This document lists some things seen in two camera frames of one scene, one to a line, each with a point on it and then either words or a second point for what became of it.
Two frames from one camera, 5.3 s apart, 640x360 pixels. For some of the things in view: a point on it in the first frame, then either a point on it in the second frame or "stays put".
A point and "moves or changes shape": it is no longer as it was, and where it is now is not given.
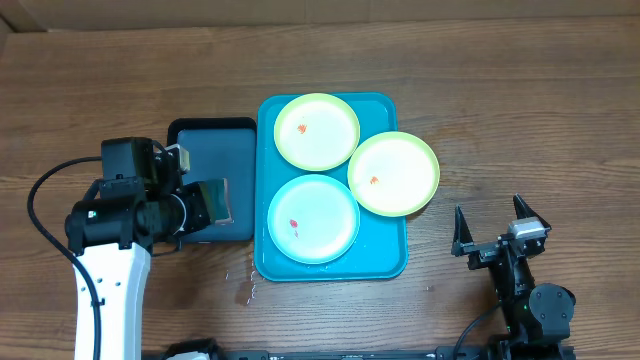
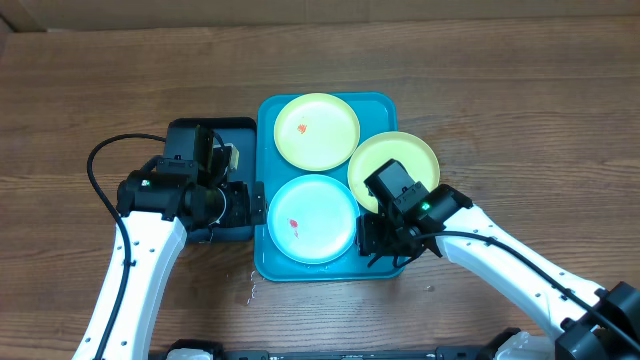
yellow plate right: (393, 174) stays put
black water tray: (221, 148) stays put
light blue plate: (313, 219) stays put
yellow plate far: (316, 132) stays put
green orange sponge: (216, 194) moves or changes shape
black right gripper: (493, 249) → (373, 235)
